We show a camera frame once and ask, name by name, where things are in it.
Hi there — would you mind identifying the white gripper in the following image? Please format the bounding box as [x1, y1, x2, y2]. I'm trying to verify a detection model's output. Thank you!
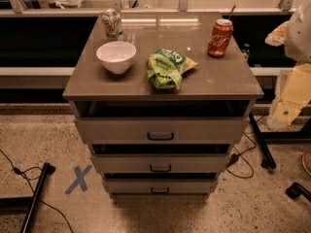
[267, 63, 311, 127]

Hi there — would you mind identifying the grey top drawer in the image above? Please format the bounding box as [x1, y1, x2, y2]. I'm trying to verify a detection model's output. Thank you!
[75, 117, 249, 145]

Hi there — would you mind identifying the grey drawer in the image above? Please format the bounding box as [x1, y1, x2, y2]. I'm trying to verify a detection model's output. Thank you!
[75, 117, 249, 145]
[91, 154, 228, 174]
[102, 180, 218, 194]

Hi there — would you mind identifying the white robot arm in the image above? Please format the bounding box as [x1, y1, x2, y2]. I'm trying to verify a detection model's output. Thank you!
[264, 0, 311, 129]

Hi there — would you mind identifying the grey drawer cabinet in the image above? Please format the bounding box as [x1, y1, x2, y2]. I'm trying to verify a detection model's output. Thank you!
[63, 13, 263, 195]

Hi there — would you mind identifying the grey middle drawer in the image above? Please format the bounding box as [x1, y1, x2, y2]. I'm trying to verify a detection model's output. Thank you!
[91, 154, 228, 174]

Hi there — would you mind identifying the grey bottom drawer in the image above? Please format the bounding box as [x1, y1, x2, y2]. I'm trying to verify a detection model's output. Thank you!
[102, 180, 218, 194]

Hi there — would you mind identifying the black stand leg right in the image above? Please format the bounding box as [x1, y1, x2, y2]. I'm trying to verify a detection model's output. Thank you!
[249, 114, 311, 169]

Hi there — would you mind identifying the black stand leg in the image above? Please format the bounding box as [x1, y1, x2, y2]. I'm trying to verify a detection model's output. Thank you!
[249, 114, 311, 169]
[0, 162, 55, 233]

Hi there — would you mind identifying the red soda can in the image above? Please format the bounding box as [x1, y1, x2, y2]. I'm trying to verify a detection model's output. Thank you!
[207, 18, 233, 57]

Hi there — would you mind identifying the black caster leg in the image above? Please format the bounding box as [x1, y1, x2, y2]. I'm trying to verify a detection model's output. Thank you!
[286, 183, 311, 202]

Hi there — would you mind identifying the green chip bag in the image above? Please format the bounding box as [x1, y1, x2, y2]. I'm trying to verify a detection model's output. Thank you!
[145, 49, 198, 89]

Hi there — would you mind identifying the white bowl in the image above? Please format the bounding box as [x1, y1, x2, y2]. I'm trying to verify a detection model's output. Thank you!
[96, 41, 136, 74]

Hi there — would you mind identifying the green white soda can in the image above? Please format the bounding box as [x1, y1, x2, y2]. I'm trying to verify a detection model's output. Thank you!
[102, 9, 122, 38]

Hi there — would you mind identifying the blue tape cross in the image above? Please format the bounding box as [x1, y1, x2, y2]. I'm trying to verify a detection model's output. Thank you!
[65, 164, 92, 195]

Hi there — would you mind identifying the black stand leg left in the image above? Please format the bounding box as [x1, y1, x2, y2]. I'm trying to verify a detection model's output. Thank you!
[0, 162, 55, 233]

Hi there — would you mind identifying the black cable right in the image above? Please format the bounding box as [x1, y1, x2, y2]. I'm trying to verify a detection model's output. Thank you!
[225, 114, 270, 180]

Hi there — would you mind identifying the black cable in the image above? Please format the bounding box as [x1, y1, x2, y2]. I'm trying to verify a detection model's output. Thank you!
[225, 114, 270, 180]
[0, 149, 74, 233]

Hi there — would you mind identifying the black cable left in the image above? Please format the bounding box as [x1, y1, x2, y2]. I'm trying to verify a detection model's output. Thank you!
[0, 149, 74, 233]

